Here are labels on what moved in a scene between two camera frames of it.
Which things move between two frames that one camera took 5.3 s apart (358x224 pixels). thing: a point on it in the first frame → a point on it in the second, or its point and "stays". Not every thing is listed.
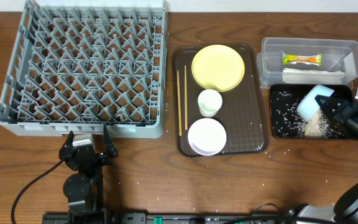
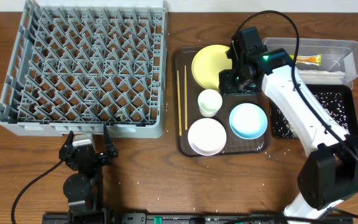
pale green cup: (209, 101) stays
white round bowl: (206, 136) stays
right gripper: (344, 109) → (225, 83)
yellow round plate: (218, 67) stays
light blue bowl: (309, 106) → (248, 121)
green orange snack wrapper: (296, 59) stays
